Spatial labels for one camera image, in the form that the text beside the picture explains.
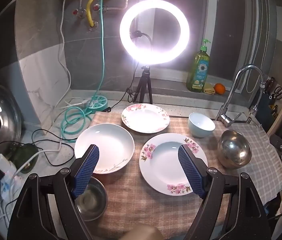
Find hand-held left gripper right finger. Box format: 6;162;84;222
178;144;272;240

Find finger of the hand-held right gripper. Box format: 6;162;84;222
270;134;282;155

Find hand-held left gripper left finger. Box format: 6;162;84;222
7;144;100;240

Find large pink floral plate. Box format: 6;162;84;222
139;133;208;195

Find steel bowl with red outside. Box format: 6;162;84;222
75;176;108;222

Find white plate with branch print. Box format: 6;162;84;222
74;124;135;174

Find plain steel bowl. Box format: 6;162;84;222
217;129;252;168

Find light blue ceramic bowl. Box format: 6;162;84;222
188;112;216;138

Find small pink floral plate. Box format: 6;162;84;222
121;103;170;133

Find grey checked cloth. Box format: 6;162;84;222
214;120;282;205

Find dark knife block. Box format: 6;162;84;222
263;76;282;113

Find black scissors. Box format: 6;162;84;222
272;86;282;100

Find pink plaid cloth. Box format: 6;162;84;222
74;111;232;240

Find dark green glass dish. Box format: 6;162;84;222
11;143;39;173

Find round teal power strip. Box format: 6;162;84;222
87;95;109;112

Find chrome faucet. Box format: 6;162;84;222
215;64;267;128

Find white power strip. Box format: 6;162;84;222
0;172;22;198

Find white charger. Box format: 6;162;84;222
0;154;14;173

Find yellow sponge cloth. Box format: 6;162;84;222
203;84;216;95

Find steel pot lid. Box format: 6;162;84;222
0;83;22;163

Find green dish soap bottle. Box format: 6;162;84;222
186;39;210;93

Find black tripod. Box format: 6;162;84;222
132;65;153;104

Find thick white charging cable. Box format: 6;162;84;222
14;140;62;178

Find black looped cable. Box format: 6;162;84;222
31;129;77;167

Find black ring light cable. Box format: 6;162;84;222
110;62;138;112

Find teal cable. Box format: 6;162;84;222
61;0;114;143

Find thin white cable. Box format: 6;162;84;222
57;0;91;109

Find yellow hose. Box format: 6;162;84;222
86;0;100;28

